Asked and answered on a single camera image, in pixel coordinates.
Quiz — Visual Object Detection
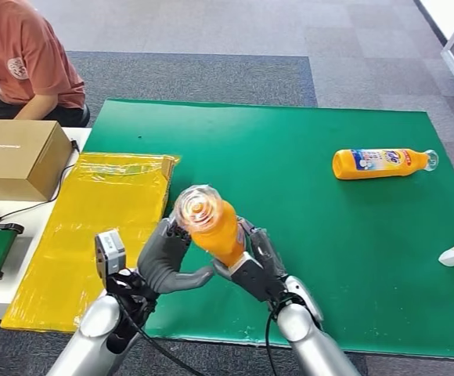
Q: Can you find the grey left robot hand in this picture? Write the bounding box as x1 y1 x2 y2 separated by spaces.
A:
137 215 215 296

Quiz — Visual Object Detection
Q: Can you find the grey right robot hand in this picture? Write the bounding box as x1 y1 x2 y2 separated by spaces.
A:
212 216 291 306

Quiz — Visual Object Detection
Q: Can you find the orange detergent bottle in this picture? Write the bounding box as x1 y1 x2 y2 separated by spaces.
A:
332 148 440 181
173 184 247 268

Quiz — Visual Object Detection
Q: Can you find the green table mat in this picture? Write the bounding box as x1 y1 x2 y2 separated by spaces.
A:
84 98 454 360

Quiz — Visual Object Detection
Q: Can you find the yellow plastic-wrapped flat box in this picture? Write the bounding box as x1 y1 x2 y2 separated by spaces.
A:
0 151 182 333

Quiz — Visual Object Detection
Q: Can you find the white side table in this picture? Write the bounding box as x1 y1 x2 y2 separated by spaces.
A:
0 124 93 320

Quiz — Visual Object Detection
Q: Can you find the brown cardboard box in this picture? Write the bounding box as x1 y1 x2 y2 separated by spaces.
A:
0 119 73 203

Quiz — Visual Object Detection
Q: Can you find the person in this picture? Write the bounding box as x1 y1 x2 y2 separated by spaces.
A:
0 0 91 128

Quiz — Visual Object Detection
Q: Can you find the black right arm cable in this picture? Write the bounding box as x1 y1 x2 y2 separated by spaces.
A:
265 298 290 376

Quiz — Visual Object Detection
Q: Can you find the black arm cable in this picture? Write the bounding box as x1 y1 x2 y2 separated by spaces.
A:
265 298 290 376
117 298 207 376

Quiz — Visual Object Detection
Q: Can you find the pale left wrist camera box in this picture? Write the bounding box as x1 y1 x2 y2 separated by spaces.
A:
94 230 127 289

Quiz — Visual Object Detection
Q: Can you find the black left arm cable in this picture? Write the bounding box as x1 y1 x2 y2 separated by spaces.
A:
117 298 207 376

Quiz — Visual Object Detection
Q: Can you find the thin black table cable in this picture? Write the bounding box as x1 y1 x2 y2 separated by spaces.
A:
0 139 81 222

